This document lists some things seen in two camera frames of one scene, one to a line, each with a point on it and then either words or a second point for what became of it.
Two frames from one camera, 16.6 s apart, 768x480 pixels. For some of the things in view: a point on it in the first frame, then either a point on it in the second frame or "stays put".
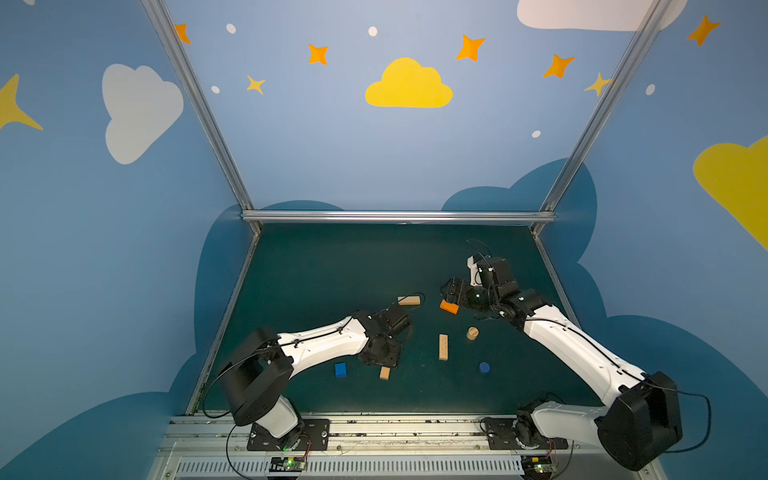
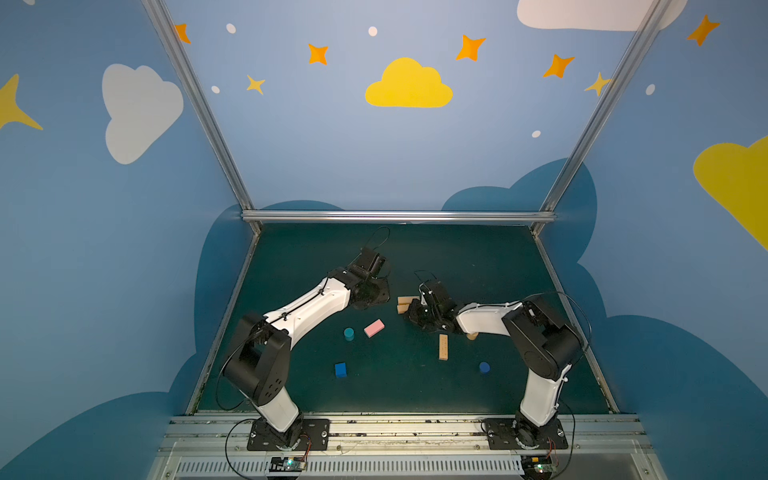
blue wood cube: (341, 370) stays put
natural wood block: (408, 300) stays put
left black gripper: (398, 321) -> (377, 288)
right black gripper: (455, 291) -> (424, 313)
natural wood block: (443, 347) stays put
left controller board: (287, 464) stays put
